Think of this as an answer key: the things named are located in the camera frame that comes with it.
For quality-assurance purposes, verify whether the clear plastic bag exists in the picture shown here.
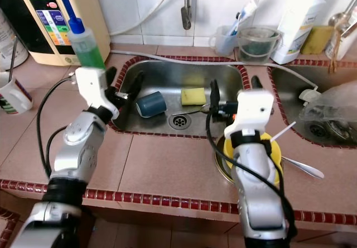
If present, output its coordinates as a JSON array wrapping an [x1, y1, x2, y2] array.
[[298, 80, 357, 147]]

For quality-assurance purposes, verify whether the brown wooden chopstick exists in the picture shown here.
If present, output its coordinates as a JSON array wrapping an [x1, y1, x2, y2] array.
[[330, 36, 342, 74]]

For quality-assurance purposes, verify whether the metal wall faucet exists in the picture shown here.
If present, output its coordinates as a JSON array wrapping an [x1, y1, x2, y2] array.
[[180, 0, 196, 31]]

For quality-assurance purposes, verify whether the white plastic jug green cap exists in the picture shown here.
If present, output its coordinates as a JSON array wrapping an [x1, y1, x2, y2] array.
[[0, 13, 27, 70]]

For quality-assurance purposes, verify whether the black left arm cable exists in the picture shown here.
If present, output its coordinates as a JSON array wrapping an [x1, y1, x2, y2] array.
[[36, 75, 79, 182]]

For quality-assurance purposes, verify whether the stainless steel sink basin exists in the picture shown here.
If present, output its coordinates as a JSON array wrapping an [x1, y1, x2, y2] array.
[[114, 60, 249, 140], [268, 64, 357, 148]]

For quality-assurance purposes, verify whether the white detergent bottle yellow cap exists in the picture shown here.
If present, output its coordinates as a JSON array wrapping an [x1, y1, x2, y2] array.
[[271, 0, 329, 65]]

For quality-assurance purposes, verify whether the green white plastic spoon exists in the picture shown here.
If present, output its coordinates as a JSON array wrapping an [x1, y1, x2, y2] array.
[[271, 122, 297, 142]]

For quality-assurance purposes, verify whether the white utensil holder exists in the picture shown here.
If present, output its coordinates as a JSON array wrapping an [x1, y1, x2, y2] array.
[[326, 19, 357, 61]]

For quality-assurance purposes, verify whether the white water hose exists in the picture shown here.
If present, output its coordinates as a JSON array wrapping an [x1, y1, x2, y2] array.
[[109, 0, 178, 36]]

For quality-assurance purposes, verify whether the green scouring pad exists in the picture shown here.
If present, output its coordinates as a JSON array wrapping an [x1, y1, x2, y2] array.
[[243, 39, 277, 61]]

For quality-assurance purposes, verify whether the blue mug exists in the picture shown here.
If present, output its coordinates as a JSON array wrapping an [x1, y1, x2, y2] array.
[[135, 90, 168, 118]]

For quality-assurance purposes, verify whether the white striped mug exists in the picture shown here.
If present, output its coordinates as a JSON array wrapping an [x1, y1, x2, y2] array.
[[0, 72, 33, 115]]

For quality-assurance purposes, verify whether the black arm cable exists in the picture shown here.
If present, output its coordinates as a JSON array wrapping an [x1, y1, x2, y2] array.
[[36, 75, 79, 182], [205, 111, 297, 240]]

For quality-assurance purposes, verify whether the beige water ionizer appliance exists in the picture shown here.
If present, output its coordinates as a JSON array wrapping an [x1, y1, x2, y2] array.
[[0, 0, 111, 65]]

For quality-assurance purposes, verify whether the yellow plastic bowl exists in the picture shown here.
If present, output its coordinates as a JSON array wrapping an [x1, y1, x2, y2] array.
[[222, 131, 283, 185]]

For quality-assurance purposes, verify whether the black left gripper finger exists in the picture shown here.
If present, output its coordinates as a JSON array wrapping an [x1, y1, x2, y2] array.
[[126, 70, 146, 99]]

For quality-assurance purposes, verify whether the metal spoon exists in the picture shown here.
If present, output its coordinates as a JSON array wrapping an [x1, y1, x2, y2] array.
[[187, 104, 213, 116]]

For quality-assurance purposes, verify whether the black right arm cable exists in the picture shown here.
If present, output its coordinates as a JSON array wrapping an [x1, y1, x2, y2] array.
[[205, 111, 297, 240]]

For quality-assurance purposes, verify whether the stainless steel bowl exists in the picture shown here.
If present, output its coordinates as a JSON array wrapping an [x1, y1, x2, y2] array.
[[213, 136, 236, 184]]

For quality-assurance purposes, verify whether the metal ladle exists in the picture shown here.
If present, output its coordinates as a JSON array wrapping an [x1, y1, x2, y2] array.
[[328, 5, 357, 30]]

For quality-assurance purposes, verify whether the bright yellow sponge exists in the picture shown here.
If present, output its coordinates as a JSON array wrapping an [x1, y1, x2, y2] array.
[[180, 87, 207, 106]]

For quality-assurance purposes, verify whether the thin metal stirrer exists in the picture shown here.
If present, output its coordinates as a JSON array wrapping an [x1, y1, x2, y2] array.
[[7, 36, 19, 82]]

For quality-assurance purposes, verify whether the clear plastic tub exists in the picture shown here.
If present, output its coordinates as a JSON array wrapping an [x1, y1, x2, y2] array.
[[235, 26, 282, 65]]

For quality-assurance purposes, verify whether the mustard yellow sponge cloth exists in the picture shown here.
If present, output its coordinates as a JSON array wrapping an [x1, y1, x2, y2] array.
[[300, 26, 335, 56]]

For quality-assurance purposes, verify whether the green soap bottle blue cap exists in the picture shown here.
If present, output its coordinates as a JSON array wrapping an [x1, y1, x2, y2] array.
[[68, 18, 107, 70]]

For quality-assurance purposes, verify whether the clear plastic cup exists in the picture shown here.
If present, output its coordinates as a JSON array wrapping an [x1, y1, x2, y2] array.
[[211, 25, 239, 57]]

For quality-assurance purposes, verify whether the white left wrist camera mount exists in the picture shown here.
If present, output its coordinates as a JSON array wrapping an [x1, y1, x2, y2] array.
[[75, 68, 120, 120]]

